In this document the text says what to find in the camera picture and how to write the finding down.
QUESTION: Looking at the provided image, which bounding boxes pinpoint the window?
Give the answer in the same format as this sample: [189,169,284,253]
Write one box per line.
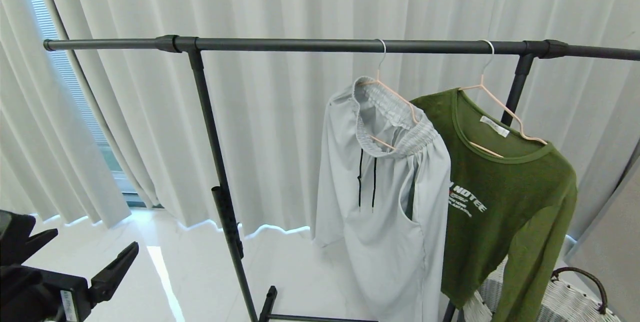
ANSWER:
[17,0,163,210]

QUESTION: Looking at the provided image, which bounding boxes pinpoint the black clothes rack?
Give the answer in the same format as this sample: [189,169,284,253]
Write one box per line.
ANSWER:
[43,35,640,322]

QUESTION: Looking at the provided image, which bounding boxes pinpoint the pale grey shorts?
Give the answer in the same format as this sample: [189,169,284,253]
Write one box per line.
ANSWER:
[314,76,452,322]

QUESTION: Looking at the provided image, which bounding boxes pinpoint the green garment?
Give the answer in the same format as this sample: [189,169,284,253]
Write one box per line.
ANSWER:
[410,87,579,322]

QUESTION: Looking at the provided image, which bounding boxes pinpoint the white laundry basket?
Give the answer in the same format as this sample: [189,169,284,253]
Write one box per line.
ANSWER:
[462,257,622,322]

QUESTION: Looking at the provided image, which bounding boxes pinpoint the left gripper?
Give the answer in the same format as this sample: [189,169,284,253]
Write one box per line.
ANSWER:
[0,241,140,322]

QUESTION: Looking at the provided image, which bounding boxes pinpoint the pink clothes hanger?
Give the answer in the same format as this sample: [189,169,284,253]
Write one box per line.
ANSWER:
[459,40,549,159]
[359,39,422,152]

